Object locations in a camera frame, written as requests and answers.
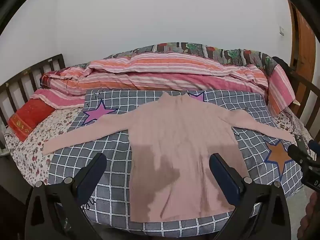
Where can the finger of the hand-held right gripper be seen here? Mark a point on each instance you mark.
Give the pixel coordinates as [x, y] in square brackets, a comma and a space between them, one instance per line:
[296, 152]
[301, 141]

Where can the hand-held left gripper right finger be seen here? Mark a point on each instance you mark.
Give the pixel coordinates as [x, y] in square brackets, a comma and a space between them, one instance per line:
[223, 177]

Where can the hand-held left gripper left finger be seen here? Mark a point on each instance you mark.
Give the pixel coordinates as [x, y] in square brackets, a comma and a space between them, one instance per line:
[92, 177]

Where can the pink ribbed sweater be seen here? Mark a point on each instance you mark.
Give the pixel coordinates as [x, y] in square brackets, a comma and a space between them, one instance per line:
[175, 130]

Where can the person's right hand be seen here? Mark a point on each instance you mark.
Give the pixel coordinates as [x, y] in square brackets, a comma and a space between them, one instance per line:
[312, 215]

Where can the grey checked star blanket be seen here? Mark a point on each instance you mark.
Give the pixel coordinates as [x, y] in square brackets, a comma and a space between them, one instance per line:
[112, 155]

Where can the dark wooden footboard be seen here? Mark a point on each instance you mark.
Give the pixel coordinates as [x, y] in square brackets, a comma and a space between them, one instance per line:
[307, 100]

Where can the floral bed sheet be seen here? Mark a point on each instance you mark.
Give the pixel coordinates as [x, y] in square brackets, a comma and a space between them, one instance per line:
[32, 150]

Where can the dark cloth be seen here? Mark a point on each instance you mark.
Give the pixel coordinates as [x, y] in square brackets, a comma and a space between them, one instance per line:
[279, 61]

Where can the red pillow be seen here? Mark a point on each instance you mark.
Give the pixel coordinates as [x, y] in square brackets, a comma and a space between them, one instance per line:
[27, 117]

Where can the brown wooden door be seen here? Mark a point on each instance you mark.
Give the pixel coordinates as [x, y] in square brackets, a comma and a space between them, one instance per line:
[303, 42]

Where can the pink orange striped quilt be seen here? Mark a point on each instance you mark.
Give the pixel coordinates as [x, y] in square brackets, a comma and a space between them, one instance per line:
[162, 80]

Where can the floral patchwork quilt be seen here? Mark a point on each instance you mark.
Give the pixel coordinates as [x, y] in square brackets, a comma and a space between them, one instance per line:
[220, 52]

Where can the dark wooden headboard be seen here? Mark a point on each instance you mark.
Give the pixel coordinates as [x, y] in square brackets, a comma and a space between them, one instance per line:
[53, 61]

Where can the white wall switch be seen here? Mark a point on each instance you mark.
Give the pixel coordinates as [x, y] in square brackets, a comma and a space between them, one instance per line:
[282, 30]

